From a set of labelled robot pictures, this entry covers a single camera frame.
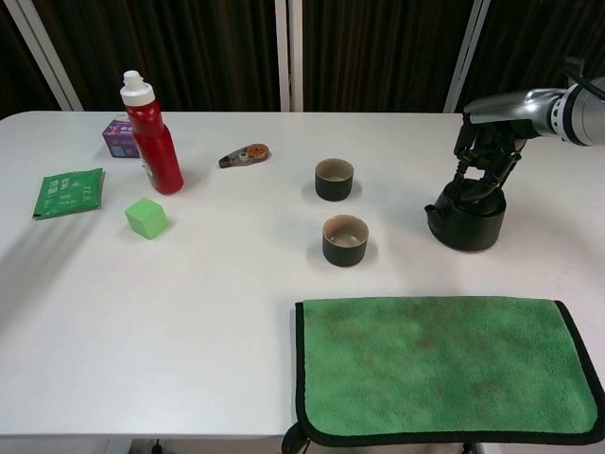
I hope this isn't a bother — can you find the white double frame post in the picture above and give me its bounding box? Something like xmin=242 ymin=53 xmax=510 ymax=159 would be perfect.
xmin=275 ymin=0 xmax=304 ymax=114

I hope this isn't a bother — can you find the green microfiber cloth black trim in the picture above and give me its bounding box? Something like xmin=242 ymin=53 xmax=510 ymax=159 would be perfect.
xmin=282 ymin=295 xmax=605 ymax=454

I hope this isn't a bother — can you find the white slanted frame post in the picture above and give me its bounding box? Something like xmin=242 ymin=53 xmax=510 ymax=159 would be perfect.
xmin=8 ymin=0 xmax=85 ymax=113
xmin=443 ymin=0 xmax=492 ymax=114

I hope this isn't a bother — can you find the black teapot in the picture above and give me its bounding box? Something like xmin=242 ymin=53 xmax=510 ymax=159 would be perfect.
xmin=423 ymin=182 xmax=508 ymax=252

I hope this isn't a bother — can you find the red bottle white cap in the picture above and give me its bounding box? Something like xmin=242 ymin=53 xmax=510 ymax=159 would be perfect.
xmin=119 ymin=69 xmax=185 ymax=197

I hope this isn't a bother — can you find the dark ceramic tea cup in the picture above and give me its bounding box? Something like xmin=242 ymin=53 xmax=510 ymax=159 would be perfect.
xmin=321 ymin=214 xmax=371 ymax=269
xmin=314 ymin=158 xmax=355 ymax=201

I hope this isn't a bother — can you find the green tea sachet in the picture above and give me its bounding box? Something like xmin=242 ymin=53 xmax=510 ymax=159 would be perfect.
xmin=31 ymin=167 xmax=107 ymax=221

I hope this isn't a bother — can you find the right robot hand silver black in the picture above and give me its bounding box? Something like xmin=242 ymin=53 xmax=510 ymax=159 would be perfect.
xmin=452 ymin=87 xmax=568 ymax=204

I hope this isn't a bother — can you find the green foam cube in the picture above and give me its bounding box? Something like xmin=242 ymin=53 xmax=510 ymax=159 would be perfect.
xmin=124 ymin=197 xmax=170 ymax=242

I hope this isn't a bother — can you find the black pleated curtain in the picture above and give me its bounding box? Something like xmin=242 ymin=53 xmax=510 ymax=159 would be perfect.
xmin=23 ymin=0 xmax=280 ymax=114
xmin=302 ymin=0 xmax=478 ymax=114
xmin=456 ymin=0 xmax=605 ymax=120
xmin=0 ymin=0 xmax=62 ymax=120

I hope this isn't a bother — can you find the small purple carton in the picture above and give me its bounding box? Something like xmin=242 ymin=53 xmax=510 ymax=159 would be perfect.
xmin=101 ymin=118 xmax=142 ymax=160

